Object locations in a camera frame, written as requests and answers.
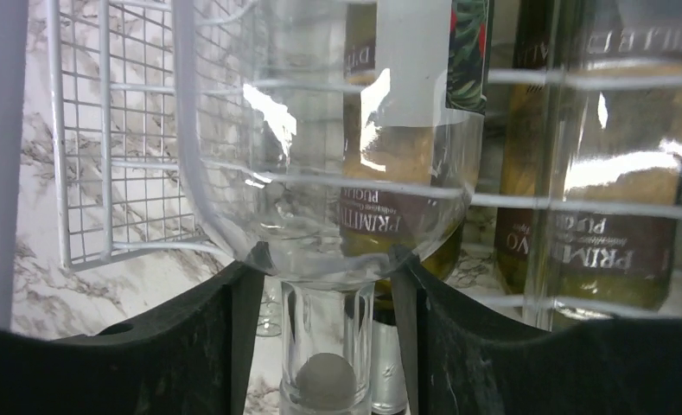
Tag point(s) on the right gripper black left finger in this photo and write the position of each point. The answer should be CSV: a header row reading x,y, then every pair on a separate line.
x,y
189,355

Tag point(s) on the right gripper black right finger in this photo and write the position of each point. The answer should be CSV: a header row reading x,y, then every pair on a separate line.
x,y
461,357

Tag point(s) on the clear glass bottle tall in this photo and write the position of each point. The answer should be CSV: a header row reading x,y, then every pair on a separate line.
x,y
270,311

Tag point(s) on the clear bottle silver cap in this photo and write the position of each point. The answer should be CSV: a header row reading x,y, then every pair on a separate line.
x,y
259,94

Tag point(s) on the green Primitivo wine bottle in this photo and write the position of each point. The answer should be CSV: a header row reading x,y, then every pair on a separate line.
x,y
372,220

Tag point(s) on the green wine bottle white label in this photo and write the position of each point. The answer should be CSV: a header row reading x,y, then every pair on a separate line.
x,y
526,147

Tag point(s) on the white wire wine rack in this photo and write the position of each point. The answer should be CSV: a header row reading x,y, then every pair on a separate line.
x,y
117,147

